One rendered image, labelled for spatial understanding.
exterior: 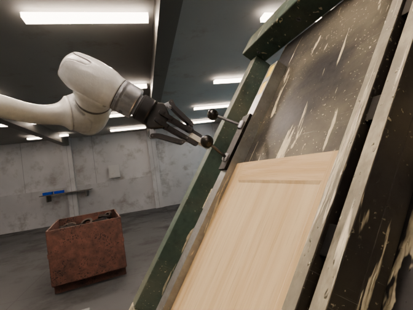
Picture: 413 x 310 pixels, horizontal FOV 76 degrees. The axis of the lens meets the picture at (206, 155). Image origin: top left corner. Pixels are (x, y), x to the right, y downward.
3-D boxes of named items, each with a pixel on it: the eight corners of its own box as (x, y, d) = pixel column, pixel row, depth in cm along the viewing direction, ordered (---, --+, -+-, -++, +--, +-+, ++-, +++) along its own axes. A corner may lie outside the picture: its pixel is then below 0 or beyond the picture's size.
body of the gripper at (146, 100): (143, 96, 78) (171, 112, 80) (129, 120, 76) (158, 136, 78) (146, 88, 71) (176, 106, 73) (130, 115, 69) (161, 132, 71)
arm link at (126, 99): (110, 112, 75) (129, 122, 77) (109, 103, 67) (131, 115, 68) (126, 86, 77) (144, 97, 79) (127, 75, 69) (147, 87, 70)
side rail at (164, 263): (159, 310, 98) (132, 300, 96) (269, 74, 123) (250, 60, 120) (161, 318, 93) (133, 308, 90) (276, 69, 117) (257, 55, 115)
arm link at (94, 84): (131, 69, 71) (121, 98, 81) (75, 35, 67) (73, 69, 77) (112, 96, 65) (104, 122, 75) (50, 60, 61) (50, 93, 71)
